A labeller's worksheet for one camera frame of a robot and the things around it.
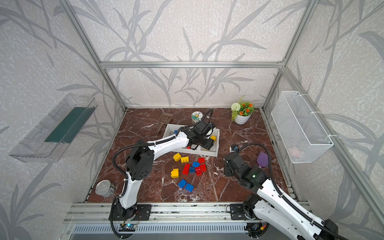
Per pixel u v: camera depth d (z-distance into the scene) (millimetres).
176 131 1054
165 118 1151
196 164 893
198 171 865
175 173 853
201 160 930
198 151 912
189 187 807
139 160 529
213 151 938
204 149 823
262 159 937
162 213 753
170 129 1035
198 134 701
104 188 766
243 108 1016
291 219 433
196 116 1048
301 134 617
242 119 1073
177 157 911
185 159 905
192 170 875
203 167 887
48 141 630
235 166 560
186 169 865
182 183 825
